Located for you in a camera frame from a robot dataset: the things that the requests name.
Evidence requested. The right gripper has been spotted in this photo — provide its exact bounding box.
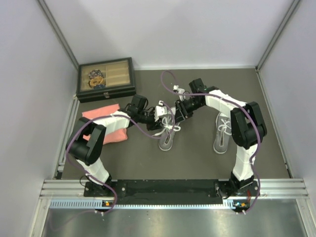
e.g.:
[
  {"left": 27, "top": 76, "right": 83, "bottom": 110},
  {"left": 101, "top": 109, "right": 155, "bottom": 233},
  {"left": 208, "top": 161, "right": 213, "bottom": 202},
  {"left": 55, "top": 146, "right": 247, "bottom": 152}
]
[{"left": 173, "top": 98, "right": 204, "bottom": 125}]

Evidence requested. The grey sneaker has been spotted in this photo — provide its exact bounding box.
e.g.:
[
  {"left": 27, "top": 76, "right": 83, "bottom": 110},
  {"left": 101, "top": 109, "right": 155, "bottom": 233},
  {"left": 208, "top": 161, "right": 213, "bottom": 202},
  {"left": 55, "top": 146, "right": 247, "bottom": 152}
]
[
  {"left": 213, "top": 113, "right": 231, "bottom": 154},
  {"left": 158, "top": 107, "right": 181, "bottom": 152}
]

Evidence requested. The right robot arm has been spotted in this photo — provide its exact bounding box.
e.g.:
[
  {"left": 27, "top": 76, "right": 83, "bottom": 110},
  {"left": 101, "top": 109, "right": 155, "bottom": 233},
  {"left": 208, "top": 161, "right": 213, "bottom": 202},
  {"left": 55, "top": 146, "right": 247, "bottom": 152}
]
[{"left": 173, "top": 79, "right": 267, "bottom": 198}]

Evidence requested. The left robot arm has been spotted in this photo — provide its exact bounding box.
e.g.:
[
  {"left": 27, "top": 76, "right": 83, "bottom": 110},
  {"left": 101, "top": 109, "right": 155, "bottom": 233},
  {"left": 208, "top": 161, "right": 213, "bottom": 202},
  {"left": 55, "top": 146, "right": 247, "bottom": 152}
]
[{"left": 65, "top": 95, "right": 167, "bottom": 197}]

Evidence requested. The pink folded cloth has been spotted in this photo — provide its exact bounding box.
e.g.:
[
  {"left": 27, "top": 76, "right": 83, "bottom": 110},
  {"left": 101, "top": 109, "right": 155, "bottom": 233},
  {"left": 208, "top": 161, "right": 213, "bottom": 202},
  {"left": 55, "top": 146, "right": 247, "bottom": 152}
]
[{"left": 82, "top": 104, "right": 127, "bottom": 145}]

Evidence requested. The dark jewelry box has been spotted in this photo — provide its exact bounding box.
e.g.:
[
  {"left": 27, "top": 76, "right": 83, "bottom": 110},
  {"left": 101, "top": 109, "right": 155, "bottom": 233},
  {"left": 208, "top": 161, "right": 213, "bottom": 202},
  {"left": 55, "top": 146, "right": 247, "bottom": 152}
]
[{"left": 76, "top": 57, "right": 136, "bottom": 103}]

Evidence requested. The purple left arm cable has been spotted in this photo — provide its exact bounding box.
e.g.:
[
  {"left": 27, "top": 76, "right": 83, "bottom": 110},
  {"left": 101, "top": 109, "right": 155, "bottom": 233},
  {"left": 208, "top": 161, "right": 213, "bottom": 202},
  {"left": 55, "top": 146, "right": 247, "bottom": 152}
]
[{"left": 50, "top": 102, "right": 176, "bottom": 232}]

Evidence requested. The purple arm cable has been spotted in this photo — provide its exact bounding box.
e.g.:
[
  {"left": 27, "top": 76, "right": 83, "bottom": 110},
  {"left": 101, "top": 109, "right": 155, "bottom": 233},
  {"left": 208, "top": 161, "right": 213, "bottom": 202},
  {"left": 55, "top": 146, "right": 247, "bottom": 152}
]
[
  {"left": 160, "top": 71, "right": 262, "bottom": 215},
  {"left": 50, "top": 102, "right": 176, "bottom": 232}
]

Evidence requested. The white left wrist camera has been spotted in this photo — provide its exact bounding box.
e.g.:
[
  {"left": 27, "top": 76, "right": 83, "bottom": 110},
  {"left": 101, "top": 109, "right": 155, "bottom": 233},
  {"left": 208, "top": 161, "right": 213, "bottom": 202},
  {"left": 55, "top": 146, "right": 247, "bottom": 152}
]
[{"left": 154, "top": 100, "right": 167, "bottom": 121}]

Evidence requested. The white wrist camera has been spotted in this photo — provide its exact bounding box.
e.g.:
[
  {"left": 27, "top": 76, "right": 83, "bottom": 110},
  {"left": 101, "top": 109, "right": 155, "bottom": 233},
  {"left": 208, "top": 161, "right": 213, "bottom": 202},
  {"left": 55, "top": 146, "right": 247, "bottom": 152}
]
[
  {"left": 154, "top": 100, "right": 167, "bottom": 121},
  {"left": 173, "top": 85, "right": 185, "bottom": 94}
]

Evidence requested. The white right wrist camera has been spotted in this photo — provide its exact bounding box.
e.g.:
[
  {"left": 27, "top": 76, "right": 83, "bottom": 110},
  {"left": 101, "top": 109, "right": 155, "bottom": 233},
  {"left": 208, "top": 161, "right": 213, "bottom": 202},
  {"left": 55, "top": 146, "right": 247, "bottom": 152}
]
[{"left": 173, "top": 85, "right": 185, "bottom": 94}]

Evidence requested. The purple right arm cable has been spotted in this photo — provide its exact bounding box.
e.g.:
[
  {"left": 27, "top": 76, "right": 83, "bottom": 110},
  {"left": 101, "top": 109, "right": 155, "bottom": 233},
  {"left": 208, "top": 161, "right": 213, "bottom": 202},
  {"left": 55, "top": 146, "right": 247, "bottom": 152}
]
[{"left": 160, "top": 71, "right": 262, "bottom": 215}]

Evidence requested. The orange bracelet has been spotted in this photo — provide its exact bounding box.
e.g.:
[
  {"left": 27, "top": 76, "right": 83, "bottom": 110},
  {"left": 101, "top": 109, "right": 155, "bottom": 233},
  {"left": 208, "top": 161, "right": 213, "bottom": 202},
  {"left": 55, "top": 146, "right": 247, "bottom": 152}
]
[{"left": 89, "top": 77, "right": 105, "bottom": 87}]

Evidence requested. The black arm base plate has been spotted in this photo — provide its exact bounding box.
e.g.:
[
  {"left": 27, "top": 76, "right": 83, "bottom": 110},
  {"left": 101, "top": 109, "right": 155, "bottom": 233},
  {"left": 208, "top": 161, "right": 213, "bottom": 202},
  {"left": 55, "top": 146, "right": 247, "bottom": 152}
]
[{"left": 83, "top": 179, "right": 260, "bottom": 205}]

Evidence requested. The grey slotted cable duct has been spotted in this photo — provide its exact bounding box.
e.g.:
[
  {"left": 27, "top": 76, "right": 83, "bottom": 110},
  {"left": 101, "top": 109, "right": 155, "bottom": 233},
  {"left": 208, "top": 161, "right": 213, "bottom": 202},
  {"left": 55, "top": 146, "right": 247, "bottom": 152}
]
[{"left": 50, "top": 199, "right": 247, "bottom": 209}]

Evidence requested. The aluminium frame rail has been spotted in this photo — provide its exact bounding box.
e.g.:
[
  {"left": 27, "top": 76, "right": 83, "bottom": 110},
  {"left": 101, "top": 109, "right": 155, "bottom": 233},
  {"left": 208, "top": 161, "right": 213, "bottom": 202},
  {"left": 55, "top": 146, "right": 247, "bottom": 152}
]
[{"left": 40, "top": 179, "right": 309, "bottom": 199}]

